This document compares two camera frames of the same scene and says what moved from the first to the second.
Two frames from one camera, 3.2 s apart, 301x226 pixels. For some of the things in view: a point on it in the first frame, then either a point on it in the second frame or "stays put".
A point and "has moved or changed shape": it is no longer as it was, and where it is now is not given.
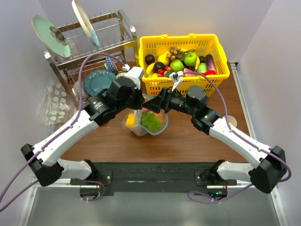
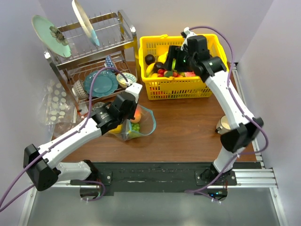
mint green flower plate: [51, 36] stays put
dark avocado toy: [149, 59] stays put
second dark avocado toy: [158, 65] stays put
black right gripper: [154, 105] -> [175, 52]
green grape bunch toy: [149, 120] -> [135, 129]
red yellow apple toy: [159, 117] -> [137, 116]
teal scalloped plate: [97, 81] stays put
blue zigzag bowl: [110, 64] stays put
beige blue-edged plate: [86, 22] stays put
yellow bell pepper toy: [130, 120] -> [117, 130]
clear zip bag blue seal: [144, 121] has moved or changed shape
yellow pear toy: [162, 58] stays put
